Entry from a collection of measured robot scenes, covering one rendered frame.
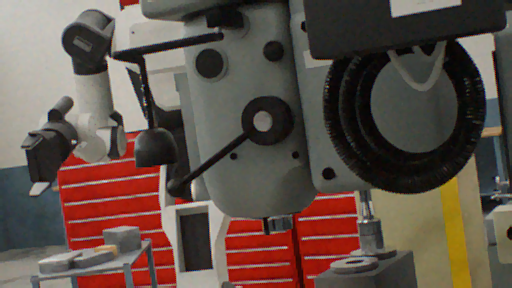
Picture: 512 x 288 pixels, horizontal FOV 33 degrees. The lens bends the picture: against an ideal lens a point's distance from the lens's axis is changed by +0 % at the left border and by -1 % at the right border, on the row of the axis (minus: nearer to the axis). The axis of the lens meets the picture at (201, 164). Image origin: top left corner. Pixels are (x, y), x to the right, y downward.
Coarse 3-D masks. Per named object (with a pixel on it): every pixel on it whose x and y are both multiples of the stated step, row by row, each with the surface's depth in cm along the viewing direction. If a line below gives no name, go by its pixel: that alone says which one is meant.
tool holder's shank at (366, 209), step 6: (360, 192) 168; (366, 192) 167; (360, 198) 168; (366, 198) 167; (360, 204) 168; (366, 204) 167; (372, 204) 168; (360, 210) 168; (366, 210) 167; (372, 210) 168; (366, 216) 168; (372, 216) 168
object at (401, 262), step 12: (360, 252) 170; (384, 252) 166; (396, 252) 168; (408, 252) 169; (336, 264) 161; (348, 264) 159; (360, 264) 158; (372, 264) 157; (384, 264) 161; (396, 264) 163; (408, 264) 168; (324, 276) 158; (336, 276) 157; (348, 276) 155; (360, 276) 154; (372, 276) 153; (384, 276) 157; (396, 276) 162; (408, 276) 167
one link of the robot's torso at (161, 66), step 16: (128, 16) 206; (112, 32) 211; (128, 32) 204; (144, 32) 204; (160, 32) 203; (176, 32) 203; (112, 48) 212; (128, 48) 205; (128, 64) 206; (160, 64) 204; (176, 64) 204; (160, 80) 206; (160, 96) 206; (176, 96) 206; (144, 112) 211; (160, 112) 208; (176, 112) 207; (176, 128) 212
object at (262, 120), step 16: (272, 96) 122; (256, 112) 122; (272, 112) 121; (288, 112) 121; (256, 128) 122; (272, 128) 121; (288, 128) 121; (240, 144) 124; (208, 160) 125; (192, 176) 127; (176, 192) 127
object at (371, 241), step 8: (360, 232) 168; (368, 232) 167; (376, 232) 167; (360, 240) 168; (368, 240) 167; (376, 240) 167; (360, 248) 169; (368, 248) 167; (376, 248) 167; (384, 248) 168
